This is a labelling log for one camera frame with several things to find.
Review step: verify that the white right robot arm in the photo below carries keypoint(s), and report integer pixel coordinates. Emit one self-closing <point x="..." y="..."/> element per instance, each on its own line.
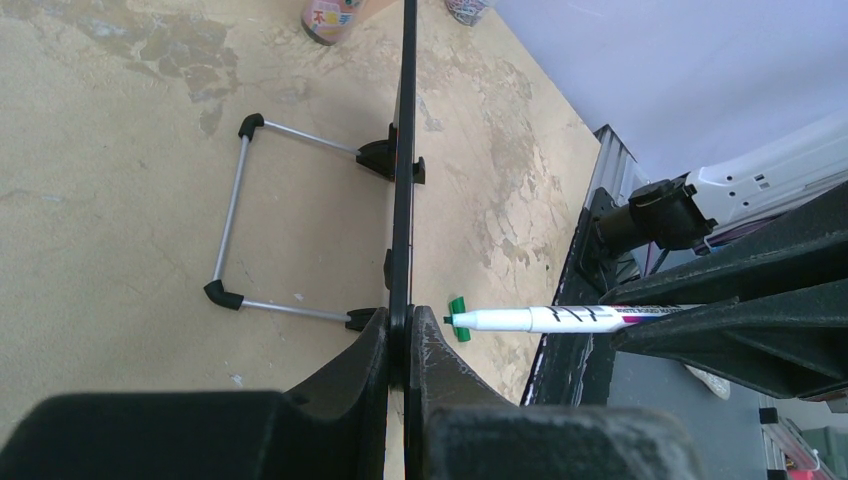
<point x="751" y="192"/>

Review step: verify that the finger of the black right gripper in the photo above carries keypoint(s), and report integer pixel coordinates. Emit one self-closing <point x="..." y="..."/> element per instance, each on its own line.
<point x="788" y="345"/>
<point x="805" y="248"/>

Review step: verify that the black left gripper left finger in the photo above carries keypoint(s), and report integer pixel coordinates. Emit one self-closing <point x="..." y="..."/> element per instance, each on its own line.
<point x="332" y="425"/>

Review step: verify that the pink cartoon bottle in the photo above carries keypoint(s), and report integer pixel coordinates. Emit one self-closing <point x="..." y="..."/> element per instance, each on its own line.
<point x="328" y="22"/>

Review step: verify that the white green whiteboard marker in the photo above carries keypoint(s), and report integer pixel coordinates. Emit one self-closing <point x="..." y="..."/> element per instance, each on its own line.
<point x="562" y="319"/>

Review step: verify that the silver whiteboard stand frame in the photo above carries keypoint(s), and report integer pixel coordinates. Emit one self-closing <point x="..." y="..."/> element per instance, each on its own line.
<point x="299" y="205"/>

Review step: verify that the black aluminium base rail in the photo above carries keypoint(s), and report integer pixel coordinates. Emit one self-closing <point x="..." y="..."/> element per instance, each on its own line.
<point x="576" y="369"/>

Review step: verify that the white whiteboard black frame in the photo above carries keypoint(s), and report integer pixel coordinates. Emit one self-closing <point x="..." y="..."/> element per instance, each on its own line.
<point x="398" y="273"/>

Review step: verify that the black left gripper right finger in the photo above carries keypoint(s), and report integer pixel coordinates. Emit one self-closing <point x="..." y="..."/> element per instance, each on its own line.
<point x="458" y="427"/>

